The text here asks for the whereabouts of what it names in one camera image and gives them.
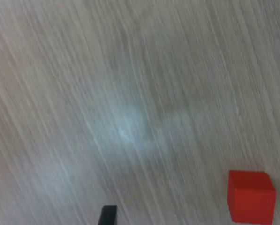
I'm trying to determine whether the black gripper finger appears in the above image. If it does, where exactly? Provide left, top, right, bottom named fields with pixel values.
left=98, top=205, right=118, bottom=225

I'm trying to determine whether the red cube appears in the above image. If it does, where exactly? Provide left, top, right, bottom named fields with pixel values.
left=227, top=170, right=277, bottom=223

